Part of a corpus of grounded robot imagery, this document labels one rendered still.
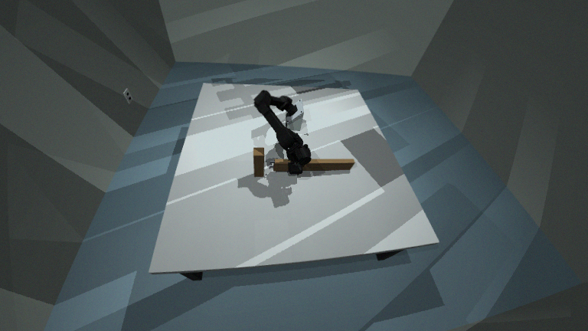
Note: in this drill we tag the dark brown wooden post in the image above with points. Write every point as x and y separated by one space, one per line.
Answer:
258 162

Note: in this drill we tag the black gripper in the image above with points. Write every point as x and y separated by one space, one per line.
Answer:
294 166

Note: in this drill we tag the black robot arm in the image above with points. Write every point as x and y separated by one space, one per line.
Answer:
286 137

